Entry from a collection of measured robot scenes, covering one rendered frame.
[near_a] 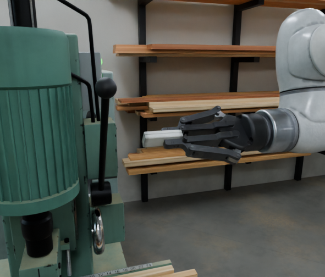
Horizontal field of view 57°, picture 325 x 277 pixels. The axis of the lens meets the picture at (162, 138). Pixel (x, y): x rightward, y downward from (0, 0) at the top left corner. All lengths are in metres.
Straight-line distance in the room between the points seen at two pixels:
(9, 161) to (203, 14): 2.84
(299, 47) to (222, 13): 2.68
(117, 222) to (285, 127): 0.51
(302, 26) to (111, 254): 0.90
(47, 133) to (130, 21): 2.49
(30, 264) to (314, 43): 0.68
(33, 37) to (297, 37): 0.48
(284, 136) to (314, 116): 0.07
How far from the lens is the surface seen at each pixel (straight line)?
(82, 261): 0.95
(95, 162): 0.80
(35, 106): 0.52
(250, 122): 0.58
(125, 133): 3.01
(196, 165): 2.77
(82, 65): 0.86
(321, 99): 0.66
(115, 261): 1.10
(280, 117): 0.61
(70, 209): 0.76
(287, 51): 0.67
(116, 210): 0.84
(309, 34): 0.65
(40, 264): 0.67
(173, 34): 3.07
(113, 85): 0.48
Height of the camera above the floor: 1.45
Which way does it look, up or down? 14 degrees down
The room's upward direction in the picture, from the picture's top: straight up
